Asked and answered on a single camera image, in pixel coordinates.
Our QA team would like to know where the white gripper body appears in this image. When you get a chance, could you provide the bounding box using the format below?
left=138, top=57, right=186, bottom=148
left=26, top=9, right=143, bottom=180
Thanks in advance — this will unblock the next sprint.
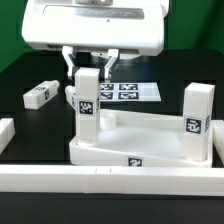
left=22, top=0, right=166, bottom=56

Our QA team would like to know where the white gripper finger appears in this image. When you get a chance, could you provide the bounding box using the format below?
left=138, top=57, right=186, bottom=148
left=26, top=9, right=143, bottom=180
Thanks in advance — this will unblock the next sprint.
left=62, top=46, right=78, bottom=80
left=104, top=49, right=120, bottom=82

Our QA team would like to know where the white desk top tray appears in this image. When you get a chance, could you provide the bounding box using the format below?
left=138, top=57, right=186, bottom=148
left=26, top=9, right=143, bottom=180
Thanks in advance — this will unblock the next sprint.
left=69, top=109, right=213, bottom=168

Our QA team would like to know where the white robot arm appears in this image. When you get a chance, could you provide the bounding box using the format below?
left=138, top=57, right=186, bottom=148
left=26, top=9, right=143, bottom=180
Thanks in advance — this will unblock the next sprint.
left=22, top=0, right=171, bottom=82

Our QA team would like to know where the white left obstacle block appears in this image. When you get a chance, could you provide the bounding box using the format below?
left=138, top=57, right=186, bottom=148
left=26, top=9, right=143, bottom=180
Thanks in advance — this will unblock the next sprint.
left=0, top=118, right=15, bottom=154

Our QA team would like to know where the white obstacle block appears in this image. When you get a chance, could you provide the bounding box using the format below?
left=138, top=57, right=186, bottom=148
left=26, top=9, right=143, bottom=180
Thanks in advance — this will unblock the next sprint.
left=0, top=118, right=15, bottom=154
left=212, top=120, right=224, bottom=164

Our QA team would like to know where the white right obstacle block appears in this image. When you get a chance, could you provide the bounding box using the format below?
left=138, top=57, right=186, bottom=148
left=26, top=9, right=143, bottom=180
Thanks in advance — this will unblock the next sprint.
left=212, top=120, right=224, bottom=164

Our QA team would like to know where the white front obstacle bar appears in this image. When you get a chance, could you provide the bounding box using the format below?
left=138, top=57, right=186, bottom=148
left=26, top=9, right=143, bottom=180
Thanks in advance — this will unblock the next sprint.
left=0, top=165, right=224, bottom=196

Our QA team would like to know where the white marker base plate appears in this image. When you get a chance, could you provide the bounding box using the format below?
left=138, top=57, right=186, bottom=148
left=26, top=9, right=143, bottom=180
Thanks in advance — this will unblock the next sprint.
left=100, top=82, right=161, bottom=102

